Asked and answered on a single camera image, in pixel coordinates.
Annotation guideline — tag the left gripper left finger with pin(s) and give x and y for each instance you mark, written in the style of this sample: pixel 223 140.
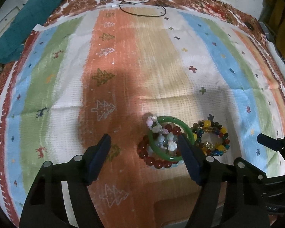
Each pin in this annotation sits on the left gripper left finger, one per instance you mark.
pixel 45 206

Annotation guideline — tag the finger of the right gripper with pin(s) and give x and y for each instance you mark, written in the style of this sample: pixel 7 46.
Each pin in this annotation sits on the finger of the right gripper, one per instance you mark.
pixel 268 142

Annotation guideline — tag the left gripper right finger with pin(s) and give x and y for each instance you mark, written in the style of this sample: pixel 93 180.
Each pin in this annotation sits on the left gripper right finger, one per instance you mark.
pixel 243 205

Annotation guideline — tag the green jade bangle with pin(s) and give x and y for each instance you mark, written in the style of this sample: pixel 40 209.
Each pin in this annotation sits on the green jade bangle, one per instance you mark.
pixel 163 137

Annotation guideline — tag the white rolled cloth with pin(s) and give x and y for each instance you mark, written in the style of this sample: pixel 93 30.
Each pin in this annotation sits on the white rolled cloth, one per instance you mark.
pixel 274 52

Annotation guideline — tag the small black object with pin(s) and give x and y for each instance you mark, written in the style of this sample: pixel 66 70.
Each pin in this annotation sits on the small black object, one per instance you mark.
pixel 250 27

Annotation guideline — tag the yellow hanging cloth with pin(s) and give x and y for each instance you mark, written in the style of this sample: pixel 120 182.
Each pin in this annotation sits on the yellow hanging cloth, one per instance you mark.
pixel 276 22

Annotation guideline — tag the striped colourful woven mat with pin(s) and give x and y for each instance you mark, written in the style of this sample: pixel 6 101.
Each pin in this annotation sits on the striped colourful woven mat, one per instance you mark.
pixel 107 71

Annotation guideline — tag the teal fuzzy pillow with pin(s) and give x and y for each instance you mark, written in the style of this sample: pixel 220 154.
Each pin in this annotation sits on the teal fuzzy pillow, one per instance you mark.
pixel 13 39

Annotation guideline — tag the red floral bedsheet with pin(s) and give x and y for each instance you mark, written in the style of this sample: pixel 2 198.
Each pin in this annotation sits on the red floral bedsheet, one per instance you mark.
pixel 216 8

